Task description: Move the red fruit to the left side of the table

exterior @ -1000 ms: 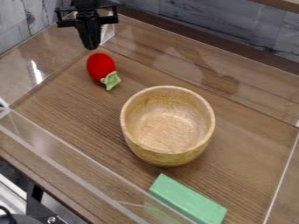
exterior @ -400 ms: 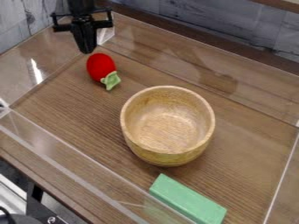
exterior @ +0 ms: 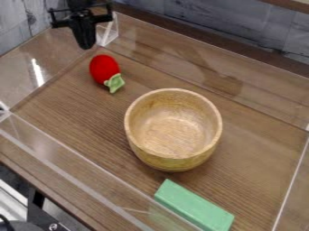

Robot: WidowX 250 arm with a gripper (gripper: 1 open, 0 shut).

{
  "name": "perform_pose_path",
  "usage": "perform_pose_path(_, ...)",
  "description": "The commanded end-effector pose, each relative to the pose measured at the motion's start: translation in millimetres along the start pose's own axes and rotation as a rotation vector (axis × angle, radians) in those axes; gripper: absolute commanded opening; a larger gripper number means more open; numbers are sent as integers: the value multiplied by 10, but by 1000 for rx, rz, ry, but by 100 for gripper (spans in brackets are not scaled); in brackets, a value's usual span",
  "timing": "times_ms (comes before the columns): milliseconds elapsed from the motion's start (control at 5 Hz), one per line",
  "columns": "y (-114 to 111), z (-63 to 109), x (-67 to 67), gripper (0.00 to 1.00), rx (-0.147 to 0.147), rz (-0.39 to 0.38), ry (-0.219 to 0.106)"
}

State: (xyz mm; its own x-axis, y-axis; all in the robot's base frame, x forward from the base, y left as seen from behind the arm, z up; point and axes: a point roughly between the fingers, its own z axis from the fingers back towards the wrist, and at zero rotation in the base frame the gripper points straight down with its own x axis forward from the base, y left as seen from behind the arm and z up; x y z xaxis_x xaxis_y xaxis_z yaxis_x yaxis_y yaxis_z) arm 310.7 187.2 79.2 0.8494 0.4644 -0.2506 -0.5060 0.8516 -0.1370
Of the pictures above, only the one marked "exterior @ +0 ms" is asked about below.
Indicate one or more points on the red plush strawberry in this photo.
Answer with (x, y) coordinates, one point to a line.
(106, 73)

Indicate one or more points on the clear acrylic front wall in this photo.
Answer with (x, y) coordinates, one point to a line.
(87, 191)

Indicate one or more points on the clear acrylic corner bracket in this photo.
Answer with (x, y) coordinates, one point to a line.
(107, 31)

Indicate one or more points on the black table leg bracket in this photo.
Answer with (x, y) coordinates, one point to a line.
(46, 214)

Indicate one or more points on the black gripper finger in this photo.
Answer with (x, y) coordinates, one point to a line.
(78, 30)
(90, 33)

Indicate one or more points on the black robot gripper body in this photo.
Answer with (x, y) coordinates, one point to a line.
(80, 13)

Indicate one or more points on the green rectangular block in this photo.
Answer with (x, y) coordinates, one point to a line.
(190, 206)

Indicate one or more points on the light wooden bowl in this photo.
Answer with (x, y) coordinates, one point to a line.
(173, 127)

